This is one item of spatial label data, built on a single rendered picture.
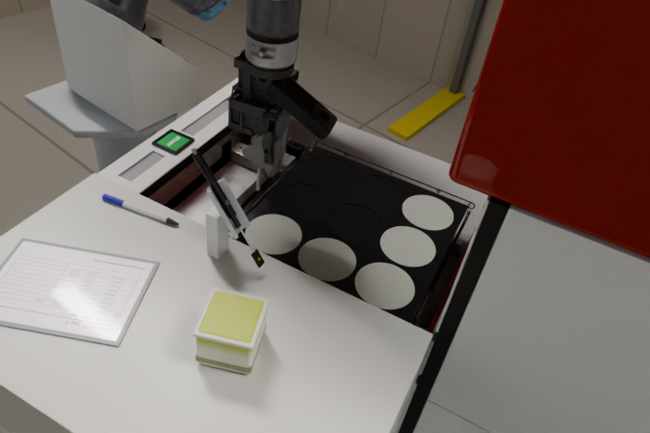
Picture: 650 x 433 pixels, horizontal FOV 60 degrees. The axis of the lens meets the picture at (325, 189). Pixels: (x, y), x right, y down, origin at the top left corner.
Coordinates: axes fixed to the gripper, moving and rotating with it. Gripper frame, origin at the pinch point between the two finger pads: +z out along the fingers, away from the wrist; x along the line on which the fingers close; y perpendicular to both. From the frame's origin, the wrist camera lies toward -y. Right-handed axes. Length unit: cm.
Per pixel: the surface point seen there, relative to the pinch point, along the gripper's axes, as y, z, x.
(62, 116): 61, 19, -20
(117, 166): 27.9, 5.4, 4.8
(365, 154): -8.7, 18.7, -38.4
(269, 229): -0.5, 11.3, 2.5
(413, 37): 7, 75, -247
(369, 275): -20.0, 11.3, 5.8
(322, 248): -10.7, 11.3, 3.1
